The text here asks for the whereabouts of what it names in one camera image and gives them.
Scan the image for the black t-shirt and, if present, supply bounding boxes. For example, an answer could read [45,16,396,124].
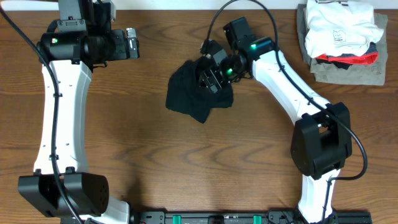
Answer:
[165,58,234,123]

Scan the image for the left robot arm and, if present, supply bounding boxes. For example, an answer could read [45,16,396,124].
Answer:
[18,1,139,223]

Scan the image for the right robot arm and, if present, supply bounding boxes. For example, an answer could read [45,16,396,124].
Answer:
[199,17,352,223]

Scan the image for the white folded garment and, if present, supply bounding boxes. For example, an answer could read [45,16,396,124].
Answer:
[305,0,384,58]

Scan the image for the red and black folded garment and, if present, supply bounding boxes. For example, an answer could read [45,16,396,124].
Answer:
[315,42,379,70]

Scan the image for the grey folded garment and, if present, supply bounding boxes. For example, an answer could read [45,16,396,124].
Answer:
[296,4,388,86]

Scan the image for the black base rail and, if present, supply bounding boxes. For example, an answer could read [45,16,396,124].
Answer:
[129,209,373,224]

